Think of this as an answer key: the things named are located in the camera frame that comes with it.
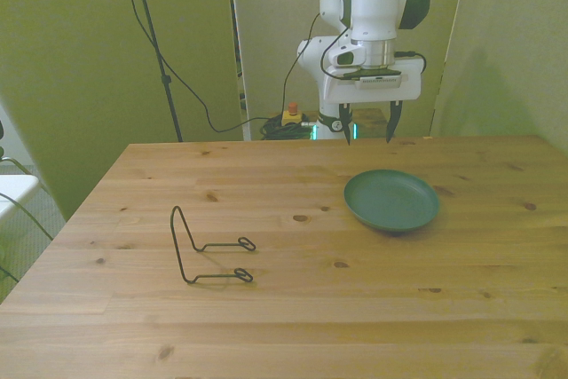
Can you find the thin black chair cable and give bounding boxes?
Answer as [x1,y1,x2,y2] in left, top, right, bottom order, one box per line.
[0,155,55,285]

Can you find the yellow emergency stop button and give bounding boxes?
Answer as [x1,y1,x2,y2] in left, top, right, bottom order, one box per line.
[281,102,304,128]

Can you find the long black tripod cable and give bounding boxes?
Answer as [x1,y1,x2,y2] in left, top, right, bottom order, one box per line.
[112,0,285,134]

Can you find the coiled black cable bundle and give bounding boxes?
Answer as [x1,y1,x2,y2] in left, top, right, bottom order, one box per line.
[258,115,317,141]

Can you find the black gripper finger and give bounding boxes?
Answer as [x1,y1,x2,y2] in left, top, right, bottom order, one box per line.
[338,102,354,146]
[384,99,405,145]

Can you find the black wire plate stand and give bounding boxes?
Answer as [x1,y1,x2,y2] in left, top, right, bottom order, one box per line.
[170,205,258,286]

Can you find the dark green round plate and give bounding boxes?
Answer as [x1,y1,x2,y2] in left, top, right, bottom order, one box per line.
[343,169,441,234]

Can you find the black tripod stand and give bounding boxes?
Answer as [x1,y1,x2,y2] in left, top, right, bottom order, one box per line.
[125,0,185,143]

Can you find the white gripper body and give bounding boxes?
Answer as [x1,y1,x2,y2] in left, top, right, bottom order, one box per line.
[322,58,423,105]

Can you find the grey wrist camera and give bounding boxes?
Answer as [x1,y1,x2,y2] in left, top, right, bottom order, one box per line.
[353,74,404,91]

